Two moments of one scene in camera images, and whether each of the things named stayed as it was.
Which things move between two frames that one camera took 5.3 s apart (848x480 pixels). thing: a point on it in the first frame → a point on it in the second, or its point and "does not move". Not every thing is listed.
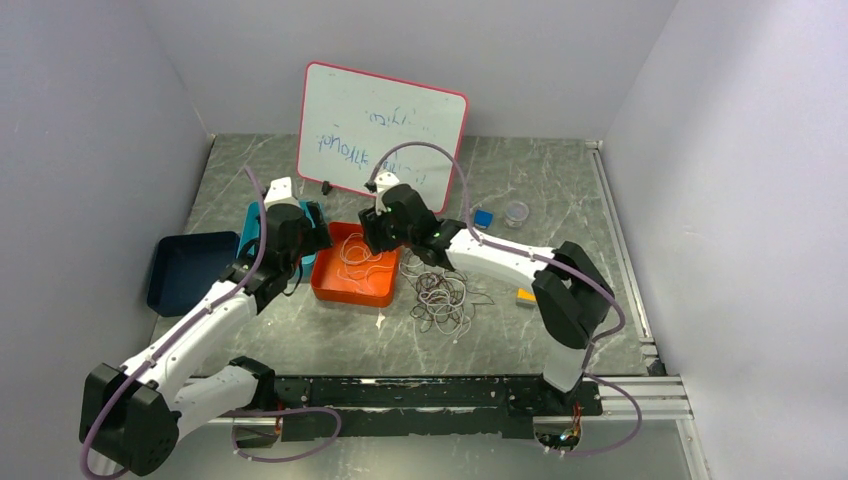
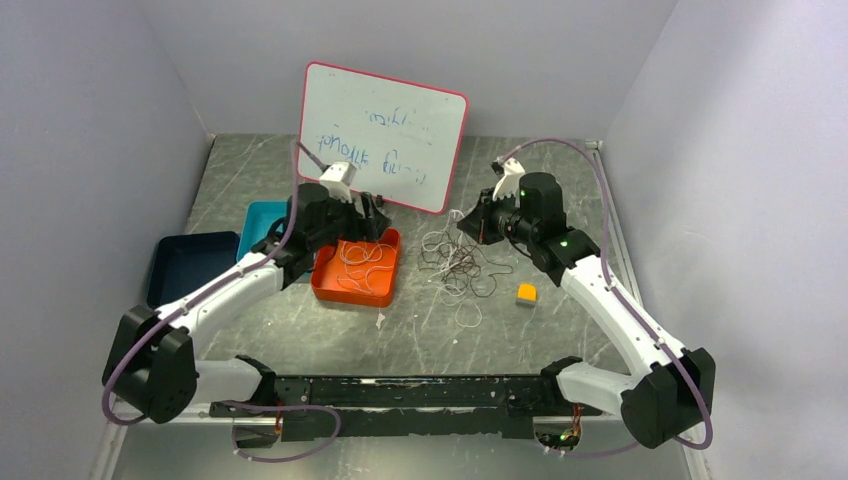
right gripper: x=372 y=224 → x=478 y=224
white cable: x=355 y=257 does not move
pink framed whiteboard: x=349 y=118 does not move
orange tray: x=351 y=274 does not move
